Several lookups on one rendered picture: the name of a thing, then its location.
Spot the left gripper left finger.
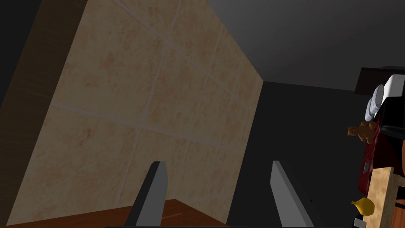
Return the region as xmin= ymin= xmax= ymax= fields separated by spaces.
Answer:
xmin=125 ymin=161 xmax=168 ymax=227

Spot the brown teddy bear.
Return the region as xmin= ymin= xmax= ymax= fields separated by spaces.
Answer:
xmin=347 ymin=121 xmax=378 ymax=144

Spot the light wooden cutting board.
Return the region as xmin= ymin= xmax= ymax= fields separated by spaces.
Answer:
xmin=362 ymin=167 xmax=400 ymax=228

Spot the brown wooden table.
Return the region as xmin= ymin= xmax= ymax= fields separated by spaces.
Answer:
xmin=0 ymin=199 xmax=229 ymax=228

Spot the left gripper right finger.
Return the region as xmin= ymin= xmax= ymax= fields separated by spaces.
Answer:
xmin=270 ymin=160 xmax=329 ymax=227

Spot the white plate stack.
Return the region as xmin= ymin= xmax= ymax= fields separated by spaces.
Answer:
xmin=365 ymin=85 xmax=385 ymax=122

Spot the yellow pear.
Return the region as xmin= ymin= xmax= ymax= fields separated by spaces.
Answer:
xmin=351 ymin=198 xmax=375 ymax=217

